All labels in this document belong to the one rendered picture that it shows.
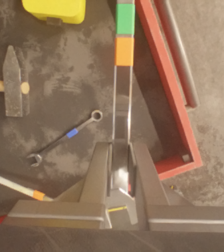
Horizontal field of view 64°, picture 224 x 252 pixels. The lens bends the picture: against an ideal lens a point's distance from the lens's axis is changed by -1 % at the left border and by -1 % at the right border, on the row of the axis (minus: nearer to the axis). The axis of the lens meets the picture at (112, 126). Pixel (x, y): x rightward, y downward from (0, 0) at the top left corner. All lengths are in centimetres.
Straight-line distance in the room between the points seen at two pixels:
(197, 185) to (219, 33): 105
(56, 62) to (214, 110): 120
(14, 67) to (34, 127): 11
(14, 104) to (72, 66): 11
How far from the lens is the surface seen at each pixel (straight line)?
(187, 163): 32
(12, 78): 32
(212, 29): 137
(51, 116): 34
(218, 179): 162
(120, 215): 120
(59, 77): 32
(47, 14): 30
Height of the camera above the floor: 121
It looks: 74 degrees down
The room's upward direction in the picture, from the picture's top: 174 degrees counter-clockwise
